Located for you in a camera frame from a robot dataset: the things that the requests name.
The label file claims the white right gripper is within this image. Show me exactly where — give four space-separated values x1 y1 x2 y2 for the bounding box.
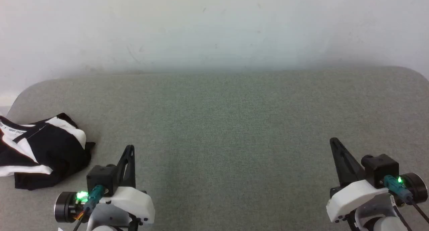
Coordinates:
326 137 390 223

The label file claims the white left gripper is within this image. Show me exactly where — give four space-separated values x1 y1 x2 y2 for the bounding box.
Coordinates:
97 145 155 225

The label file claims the white black t-shirt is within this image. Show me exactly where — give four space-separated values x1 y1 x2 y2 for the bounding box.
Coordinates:
0 113 96 190

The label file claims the grey fabric sofa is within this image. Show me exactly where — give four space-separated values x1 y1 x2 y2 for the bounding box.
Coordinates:
0 66 429 231

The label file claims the left arm teal plug cable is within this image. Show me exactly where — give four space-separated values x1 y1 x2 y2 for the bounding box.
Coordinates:
73 185 106 231

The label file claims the arm teal plug cable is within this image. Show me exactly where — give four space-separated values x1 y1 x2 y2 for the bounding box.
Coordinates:
73 185 106 231
383 175 429 225

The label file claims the right arm teal plug cable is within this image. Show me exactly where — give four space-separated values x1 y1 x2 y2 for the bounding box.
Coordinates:
383 175 429 225

